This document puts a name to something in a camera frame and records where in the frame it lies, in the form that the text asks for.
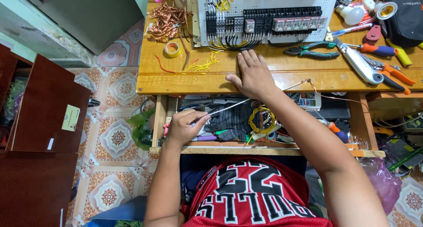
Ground green plastic bag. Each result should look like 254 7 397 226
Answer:
126 107 156 151

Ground red wire piece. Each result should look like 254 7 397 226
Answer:
154 55 176 74

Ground green and black pliers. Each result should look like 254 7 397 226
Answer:
283 41 340 60

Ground white light bulb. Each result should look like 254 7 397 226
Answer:
335 4 365 26

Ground pink plastic bag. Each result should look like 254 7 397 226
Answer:
358 157 403 216

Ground beige paper tag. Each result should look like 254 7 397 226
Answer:
61 104 81 132

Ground white perforated relay panel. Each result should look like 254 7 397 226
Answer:
191 0 340 52

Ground black box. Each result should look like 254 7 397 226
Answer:
314 94 351 121

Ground yellow tool handle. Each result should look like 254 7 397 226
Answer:
386 39 413 68

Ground grey metal cabinet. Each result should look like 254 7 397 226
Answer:
14 0 145 56

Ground silver folding tool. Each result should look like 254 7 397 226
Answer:
334 38 384 86

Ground heap of yellow wire scraps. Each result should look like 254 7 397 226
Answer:
183 48 221 80

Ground black knit glove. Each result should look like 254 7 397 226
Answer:
204 102 263 141

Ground orange and blue screwdriver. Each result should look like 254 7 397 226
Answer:
343 43 397 57

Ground black tool bag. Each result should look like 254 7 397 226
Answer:
383 0 423 48

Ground yellow tape roll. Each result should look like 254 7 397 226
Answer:
164 42 181 58

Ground blue stool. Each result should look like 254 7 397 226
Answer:
87 195 148 227

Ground orange wire stripper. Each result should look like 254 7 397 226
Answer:
360 54 416 95

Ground pile of bare copper wire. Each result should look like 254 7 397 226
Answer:
146 2 194 43

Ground yellow wire coil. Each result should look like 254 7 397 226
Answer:
245 104 277 145

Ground thin copper wire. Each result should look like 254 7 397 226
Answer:
307 79 369 105

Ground red basketball jersey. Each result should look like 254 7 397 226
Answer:
181 155 334 227

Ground white lamp socket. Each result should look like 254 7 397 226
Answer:
374 2 398 20

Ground brown wooden cabinet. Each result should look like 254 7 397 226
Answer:
0 44 94 227

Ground maroon plastic tool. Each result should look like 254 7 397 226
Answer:
363 25 382 46

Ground printed booklet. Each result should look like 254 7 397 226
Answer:
286 92 322 109

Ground blue tester pen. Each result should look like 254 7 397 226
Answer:
330 23 373 37

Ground wooden drawer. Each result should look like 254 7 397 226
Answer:
149 94 386 159

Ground person's right hand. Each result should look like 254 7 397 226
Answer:
226 50 282 102

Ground person's left hand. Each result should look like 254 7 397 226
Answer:
166 108 211 147

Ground orange handled screwdriver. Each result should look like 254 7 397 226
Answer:
315 111 350 144

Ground white electrical cable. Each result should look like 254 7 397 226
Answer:
191 79 310 125

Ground green circuit strip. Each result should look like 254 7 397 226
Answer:
388 147 423 172

